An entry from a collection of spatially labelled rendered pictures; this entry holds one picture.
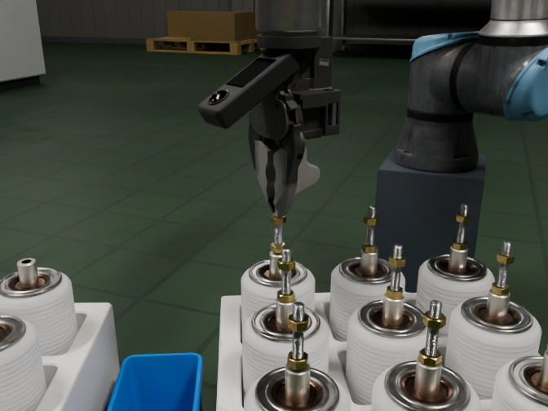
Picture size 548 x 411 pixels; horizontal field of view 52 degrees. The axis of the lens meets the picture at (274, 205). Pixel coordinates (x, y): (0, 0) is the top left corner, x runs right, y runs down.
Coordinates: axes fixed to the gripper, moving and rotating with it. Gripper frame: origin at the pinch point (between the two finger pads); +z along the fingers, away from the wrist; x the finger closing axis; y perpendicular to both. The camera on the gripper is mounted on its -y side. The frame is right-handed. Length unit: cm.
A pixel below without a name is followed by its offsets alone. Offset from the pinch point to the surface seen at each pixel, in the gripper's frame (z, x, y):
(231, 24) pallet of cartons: 2, 510, 313
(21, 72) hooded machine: 24, 376, 56
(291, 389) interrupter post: 8.2, -20.5, -13.1
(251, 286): 9.8, -0.4, -3.8
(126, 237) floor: 35, 79, 10
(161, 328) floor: 34.6, 34.4, -1.4
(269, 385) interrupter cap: 9.1, -17.9, -13.6
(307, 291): 10.4, -4.7, 1.8
